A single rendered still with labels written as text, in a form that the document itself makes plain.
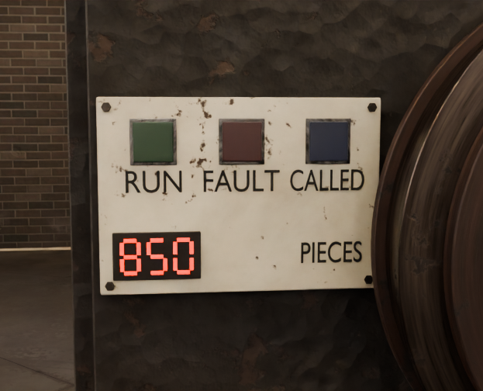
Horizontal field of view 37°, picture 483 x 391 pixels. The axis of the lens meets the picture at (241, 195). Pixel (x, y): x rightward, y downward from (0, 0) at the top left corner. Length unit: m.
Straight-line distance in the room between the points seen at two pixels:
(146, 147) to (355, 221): 0.21
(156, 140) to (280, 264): 0.16
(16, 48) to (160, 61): 6.11
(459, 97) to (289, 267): 0.23
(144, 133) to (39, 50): 6.09
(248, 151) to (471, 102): 0.20
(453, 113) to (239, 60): 0.22
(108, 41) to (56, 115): 6.01
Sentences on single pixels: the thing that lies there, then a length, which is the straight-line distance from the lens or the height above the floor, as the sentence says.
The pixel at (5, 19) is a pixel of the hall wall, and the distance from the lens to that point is 6.81.
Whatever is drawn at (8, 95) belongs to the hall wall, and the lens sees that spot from 6.76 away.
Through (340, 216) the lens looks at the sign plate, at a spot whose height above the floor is 1.13.
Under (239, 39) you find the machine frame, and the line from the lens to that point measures 0.68.
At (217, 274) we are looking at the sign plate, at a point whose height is 1.08.
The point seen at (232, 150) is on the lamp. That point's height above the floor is 1.19.
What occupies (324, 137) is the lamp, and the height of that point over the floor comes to 1.20.
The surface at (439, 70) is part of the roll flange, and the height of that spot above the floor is 1.26.
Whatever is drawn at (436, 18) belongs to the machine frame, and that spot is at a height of 1.32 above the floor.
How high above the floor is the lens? 1.22
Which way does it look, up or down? 6 degrees down
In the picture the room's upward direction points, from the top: straight up
